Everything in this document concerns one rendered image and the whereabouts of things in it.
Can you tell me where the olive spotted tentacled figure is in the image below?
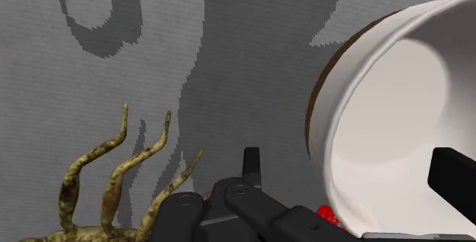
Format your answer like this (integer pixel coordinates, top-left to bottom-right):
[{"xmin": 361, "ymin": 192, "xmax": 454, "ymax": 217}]
[{"xmin": 18, "ymin": 102, "xmax": 214, "ymax": 242}]

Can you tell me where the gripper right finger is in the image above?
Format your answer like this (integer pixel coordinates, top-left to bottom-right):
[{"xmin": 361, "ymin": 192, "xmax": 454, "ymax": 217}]
[{"xmin": 426, "ymin": 146, "xmax": 476, "ymax": 227}]

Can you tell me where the white bowl with brown outside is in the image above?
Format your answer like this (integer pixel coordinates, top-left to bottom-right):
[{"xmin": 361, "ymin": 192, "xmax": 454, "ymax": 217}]
[{"xmin": 304, "ymin": 0, "xmax": 476, "ymax": 240}]

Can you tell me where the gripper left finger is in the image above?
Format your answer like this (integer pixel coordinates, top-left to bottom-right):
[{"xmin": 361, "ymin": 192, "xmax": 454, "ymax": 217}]
[{"xmin": 148, "ymin": 147, "xmax": 361, "ymax": 242}]

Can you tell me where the small red thing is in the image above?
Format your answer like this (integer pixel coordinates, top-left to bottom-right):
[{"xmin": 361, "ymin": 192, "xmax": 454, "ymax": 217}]
[{"xmin": 316, "ymin": 204, "xmax": 349, "ymax": 233}]

